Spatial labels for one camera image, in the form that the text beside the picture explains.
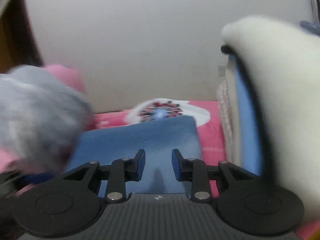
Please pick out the pink patterned folded garment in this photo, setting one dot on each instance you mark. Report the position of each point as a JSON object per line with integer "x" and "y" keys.
{"x": 225, "y": 118}

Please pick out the pink floral bed blanket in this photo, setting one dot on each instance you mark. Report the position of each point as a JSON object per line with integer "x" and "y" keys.
{"x": 73, "y": 206}

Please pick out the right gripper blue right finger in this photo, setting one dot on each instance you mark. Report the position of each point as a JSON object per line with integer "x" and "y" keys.
{"x": 194, "y": 171}

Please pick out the pink grey floral duvet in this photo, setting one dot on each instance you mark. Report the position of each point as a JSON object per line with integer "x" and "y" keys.
{"x": 43, "y": 112}

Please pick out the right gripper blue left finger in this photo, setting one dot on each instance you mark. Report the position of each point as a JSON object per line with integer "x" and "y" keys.
{"x": 122, "y": 171}

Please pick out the blue denim jeans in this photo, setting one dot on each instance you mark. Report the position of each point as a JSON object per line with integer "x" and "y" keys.
{"x": 157, "y": 138}

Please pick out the blue folded garment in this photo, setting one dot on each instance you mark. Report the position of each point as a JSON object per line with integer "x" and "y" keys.
{"x": 250, "y": 152}

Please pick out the white folded sweater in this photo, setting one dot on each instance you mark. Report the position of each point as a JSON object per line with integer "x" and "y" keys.
{"x": 282, "y": 62}

